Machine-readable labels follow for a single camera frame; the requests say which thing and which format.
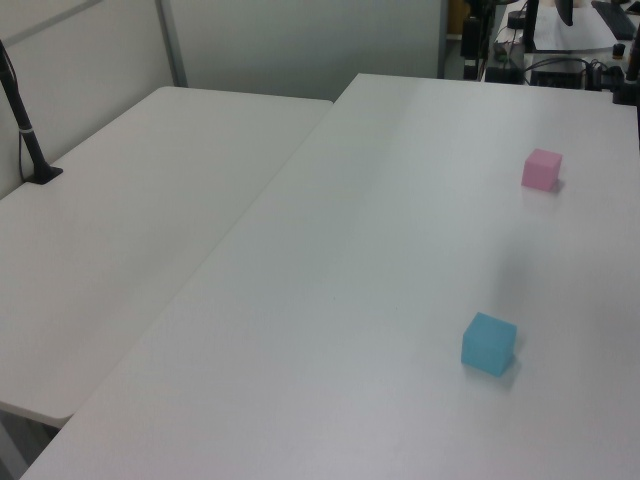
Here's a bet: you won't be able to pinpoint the black electronics box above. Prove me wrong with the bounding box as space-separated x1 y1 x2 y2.
528 57 590 90

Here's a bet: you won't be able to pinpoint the dark partition post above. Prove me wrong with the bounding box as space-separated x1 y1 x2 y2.
436 0 450 80

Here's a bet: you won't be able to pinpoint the black monitor stand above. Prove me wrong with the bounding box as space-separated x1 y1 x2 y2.
521 0 540 52

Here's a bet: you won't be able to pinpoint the blue foam cube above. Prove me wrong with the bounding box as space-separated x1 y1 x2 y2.
460 311 518 376

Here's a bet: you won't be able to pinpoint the white paper sheets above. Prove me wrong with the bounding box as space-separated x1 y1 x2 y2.
532 3 622 52

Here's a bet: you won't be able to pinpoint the black camera stand pole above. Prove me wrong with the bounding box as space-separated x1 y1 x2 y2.
0 39 65 187

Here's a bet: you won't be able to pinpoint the grey metal partition post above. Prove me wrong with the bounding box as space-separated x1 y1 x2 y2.
153 0 189 89

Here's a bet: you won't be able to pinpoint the white side table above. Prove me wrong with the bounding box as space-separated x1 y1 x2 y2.
0 85 335 430

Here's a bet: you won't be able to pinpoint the pink foam cube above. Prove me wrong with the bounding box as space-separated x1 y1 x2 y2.
520 147 564 192

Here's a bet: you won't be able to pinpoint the brown cardboard box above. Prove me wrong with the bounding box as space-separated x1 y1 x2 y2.
447 0 467 36

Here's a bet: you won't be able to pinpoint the black keyboard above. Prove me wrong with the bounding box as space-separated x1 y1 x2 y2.
591 0 637 42

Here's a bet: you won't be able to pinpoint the black table clamp mount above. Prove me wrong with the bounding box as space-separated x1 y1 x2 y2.
610 39 640 107

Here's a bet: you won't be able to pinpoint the black box on stand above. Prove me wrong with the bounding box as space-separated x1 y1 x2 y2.
459 14 484 80

